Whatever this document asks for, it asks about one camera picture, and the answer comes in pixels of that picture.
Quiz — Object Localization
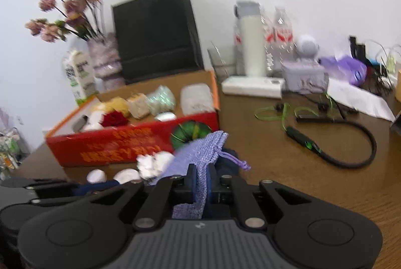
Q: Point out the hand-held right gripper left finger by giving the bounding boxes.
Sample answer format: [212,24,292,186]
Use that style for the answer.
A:
[91,163,198,231]

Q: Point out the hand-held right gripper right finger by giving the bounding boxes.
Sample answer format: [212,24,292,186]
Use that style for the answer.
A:
[211,175,318,230]

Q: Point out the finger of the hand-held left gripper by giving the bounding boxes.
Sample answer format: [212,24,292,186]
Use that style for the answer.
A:
[0,177,120,206]

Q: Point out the purple burlap pouch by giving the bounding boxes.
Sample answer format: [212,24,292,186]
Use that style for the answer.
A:
[153,130,252,220]

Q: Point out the red cardboard box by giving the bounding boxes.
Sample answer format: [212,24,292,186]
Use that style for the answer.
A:
[45,69,221,168]

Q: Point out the red artificial rose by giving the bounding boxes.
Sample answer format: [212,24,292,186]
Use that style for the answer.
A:
[101,111,130,128]

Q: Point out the small wooden block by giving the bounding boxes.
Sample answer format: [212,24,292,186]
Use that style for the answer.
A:
[126,93,151,118]

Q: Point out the iridescent plastic bag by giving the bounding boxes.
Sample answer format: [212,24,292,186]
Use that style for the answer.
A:
[147,85,177,114]

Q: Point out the yellow white plush sheep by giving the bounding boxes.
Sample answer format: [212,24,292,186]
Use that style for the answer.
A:
[83,97,130,132]

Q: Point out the translucent white plastic bottle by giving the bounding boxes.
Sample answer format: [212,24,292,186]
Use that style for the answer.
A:
[180,83,214,115]

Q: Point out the white crumpled tissue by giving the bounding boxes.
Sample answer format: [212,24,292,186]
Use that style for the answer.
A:
[137,154,159,180]

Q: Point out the white round lump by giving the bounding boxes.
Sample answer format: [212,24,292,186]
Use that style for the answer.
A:
[156,152,174,174]
[113,169,141,184]
[87,169,106,184]

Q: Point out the black green neckband earphones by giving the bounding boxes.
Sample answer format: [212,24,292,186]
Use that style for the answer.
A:
[254,94,377,169]

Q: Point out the white power bank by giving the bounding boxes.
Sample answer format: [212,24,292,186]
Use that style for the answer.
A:
[221,75,285,99]

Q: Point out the white green milk carton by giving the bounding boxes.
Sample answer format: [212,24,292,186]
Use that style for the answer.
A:
[63,50,97,107]

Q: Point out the clear glass cup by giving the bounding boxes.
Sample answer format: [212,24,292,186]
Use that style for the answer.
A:
[207,45,237,82]

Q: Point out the white decorated tin box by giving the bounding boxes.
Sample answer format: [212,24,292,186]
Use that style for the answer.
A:
[281,59,329,95]

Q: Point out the purple white ceramic vase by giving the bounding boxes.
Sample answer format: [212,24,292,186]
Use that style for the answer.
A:
[86,33,126,91]

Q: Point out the white thermos grey lid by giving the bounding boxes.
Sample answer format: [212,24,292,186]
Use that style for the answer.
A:
[233,0,267,77]

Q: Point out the white paper sheet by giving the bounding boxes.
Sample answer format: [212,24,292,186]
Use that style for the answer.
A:
[326,78,396,122]

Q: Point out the clear water bottle red label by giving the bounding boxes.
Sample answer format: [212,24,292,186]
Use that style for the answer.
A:
[274,6,295,69]
[261,9,276,73]
[233,24,242,49]

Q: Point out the white round speaker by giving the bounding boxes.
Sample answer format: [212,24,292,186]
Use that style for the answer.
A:
[294,34,320,61]

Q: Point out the black paper bag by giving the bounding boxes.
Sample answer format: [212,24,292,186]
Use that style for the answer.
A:
[111,0,205,85]

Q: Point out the purple tissue pack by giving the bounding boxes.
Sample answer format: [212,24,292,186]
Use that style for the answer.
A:
[320,54,368,87]

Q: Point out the black adapter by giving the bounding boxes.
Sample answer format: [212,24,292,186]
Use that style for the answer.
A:
[349,35,367,60]

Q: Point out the wire rack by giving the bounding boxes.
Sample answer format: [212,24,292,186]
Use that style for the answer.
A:
[0,126,22,176]

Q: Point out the tangle of thin cables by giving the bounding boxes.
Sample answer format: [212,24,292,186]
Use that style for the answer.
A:
[363,40,401,91]

